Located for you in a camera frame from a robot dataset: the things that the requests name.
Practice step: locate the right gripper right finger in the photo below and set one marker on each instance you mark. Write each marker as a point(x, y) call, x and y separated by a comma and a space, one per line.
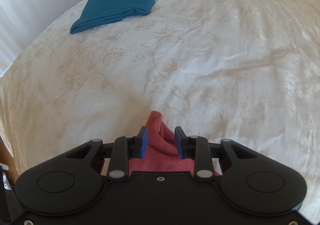
point(200, 150)

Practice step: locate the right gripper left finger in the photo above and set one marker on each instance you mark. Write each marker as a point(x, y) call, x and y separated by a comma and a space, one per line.
point(122, 150)

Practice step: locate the red pants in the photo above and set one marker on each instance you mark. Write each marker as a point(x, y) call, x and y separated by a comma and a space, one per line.
point(161, 153)

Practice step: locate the cream floral bedspread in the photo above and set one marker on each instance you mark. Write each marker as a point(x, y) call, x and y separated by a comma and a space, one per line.
point(247, 70)

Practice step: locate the teal folded cloth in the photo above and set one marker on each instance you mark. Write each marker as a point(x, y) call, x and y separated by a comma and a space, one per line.
point(102, 12)

